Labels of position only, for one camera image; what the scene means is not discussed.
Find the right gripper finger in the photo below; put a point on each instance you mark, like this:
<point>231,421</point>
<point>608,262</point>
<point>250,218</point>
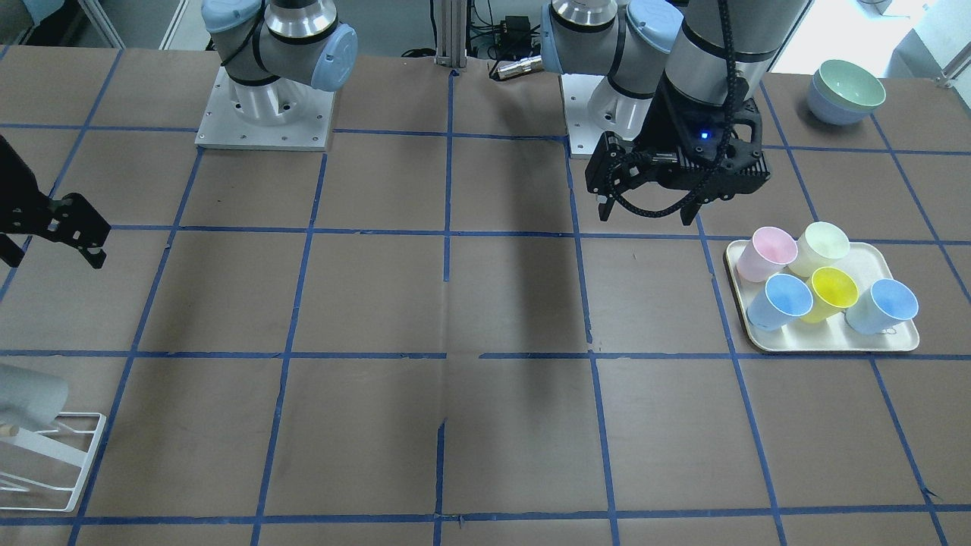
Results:
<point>13,250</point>
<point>76,223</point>

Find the blue cup far corner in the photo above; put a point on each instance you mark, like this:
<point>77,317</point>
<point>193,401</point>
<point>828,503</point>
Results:
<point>884,304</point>

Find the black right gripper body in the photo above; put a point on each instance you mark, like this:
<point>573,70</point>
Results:
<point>21,199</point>

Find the white wire cup rack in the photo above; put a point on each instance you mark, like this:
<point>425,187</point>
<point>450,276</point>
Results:
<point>46,471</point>

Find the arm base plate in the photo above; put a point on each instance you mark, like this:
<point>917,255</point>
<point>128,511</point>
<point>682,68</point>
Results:
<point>281,116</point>
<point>592,106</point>

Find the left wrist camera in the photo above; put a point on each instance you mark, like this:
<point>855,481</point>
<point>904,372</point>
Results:
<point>705,134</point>

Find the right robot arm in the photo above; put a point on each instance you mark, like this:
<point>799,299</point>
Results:
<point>281,65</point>

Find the cream plastic tray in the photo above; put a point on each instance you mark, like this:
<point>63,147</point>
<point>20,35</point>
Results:
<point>866,265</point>

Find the aluminium frame post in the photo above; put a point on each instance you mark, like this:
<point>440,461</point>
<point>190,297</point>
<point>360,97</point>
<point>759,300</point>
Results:
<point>450,33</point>

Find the yellow plastic cup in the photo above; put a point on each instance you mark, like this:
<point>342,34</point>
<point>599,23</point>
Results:
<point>833,291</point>

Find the white grey plastic cup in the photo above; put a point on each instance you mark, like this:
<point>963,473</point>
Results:
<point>30,399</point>

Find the stacked green blue bowls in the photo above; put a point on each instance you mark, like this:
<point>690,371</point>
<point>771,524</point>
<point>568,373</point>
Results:
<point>842,93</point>

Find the pale green plastic cup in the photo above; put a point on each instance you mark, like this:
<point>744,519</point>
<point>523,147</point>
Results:
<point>821,244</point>

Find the pink plastic cup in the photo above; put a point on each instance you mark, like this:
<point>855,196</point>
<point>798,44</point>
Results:
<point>769,251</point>

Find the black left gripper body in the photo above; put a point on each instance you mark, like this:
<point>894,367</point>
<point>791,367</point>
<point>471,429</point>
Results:
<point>658,121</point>

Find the blue cup tray middle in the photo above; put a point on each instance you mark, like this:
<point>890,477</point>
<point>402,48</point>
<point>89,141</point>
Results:
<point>783,299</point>

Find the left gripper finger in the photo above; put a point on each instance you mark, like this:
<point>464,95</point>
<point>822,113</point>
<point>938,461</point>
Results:
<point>612,169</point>
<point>693,202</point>

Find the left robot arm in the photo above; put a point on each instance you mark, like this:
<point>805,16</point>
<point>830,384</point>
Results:
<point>698,66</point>

